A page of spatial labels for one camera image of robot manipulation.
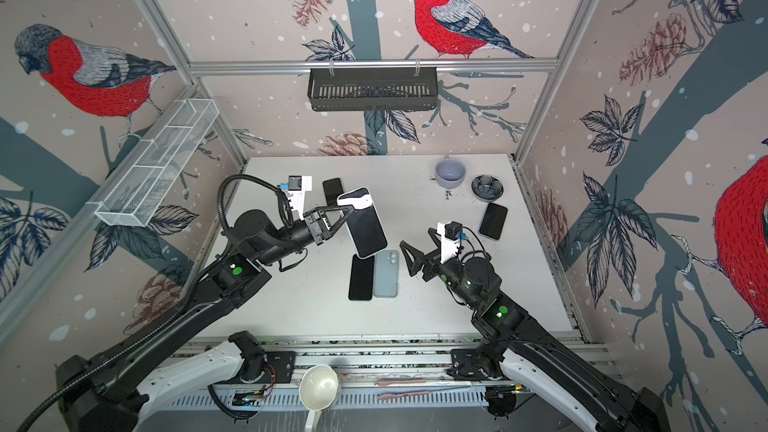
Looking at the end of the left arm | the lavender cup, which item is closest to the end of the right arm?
the end of the left arm

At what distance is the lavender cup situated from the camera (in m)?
1.09

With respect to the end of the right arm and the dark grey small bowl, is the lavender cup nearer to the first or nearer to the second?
the dark grey small bowl

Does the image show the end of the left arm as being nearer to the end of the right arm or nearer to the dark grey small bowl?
the end of the right arm

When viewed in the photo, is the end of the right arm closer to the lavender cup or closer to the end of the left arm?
the end of the left arm

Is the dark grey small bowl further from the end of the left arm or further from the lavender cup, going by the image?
the end of the left arm
